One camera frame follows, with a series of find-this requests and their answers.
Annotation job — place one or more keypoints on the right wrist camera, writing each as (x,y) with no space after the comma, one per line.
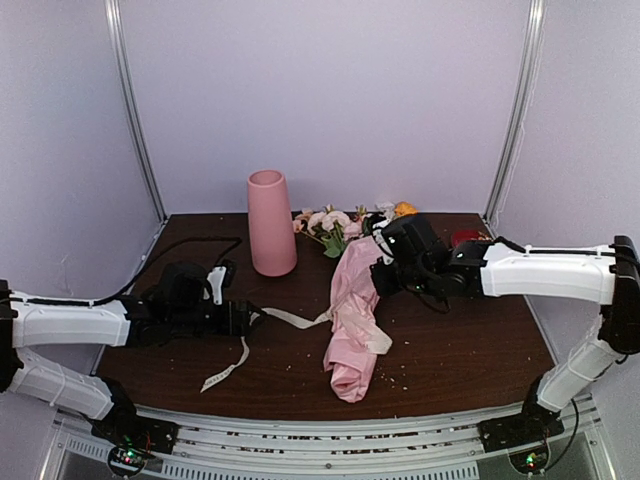
(386,243)

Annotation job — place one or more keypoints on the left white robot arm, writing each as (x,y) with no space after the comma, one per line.
(27,322)

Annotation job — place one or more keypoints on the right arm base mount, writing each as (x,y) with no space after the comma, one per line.
(524,440)

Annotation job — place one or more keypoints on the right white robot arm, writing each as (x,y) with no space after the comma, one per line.
(607,275)

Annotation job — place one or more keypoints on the artificial flower bouquet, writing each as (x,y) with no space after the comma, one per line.
(335,229)

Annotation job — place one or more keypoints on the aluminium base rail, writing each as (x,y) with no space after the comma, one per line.
(446,446)

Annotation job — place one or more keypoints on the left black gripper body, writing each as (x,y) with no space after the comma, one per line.
(187,320)

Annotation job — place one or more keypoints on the left aluminium corner post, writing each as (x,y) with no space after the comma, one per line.
(118,42)

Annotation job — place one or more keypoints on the red floral plate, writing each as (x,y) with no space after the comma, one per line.
(462,236)

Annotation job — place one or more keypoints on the pink tapered vase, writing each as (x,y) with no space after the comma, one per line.
(271,234)

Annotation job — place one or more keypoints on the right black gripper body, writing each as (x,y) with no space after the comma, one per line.
(410,280)

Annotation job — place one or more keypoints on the cream ribbon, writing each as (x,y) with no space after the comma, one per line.
(290,317)

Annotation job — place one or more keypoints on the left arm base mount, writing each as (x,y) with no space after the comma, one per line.
(134,445)

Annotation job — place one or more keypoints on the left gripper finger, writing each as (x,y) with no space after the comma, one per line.
(249,331)
(255,312)

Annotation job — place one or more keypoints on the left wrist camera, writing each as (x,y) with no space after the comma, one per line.
(219,278)

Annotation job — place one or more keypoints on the pink wrapping paper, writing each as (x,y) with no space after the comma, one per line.
(352,277)

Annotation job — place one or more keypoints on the aluminium corner post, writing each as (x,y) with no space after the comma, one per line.
(118,42)
(515,128)

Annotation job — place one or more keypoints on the right aluminium corner post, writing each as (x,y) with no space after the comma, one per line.
(515,128)

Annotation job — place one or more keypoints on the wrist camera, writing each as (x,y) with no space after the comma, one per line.
(219,278)
(386,243)

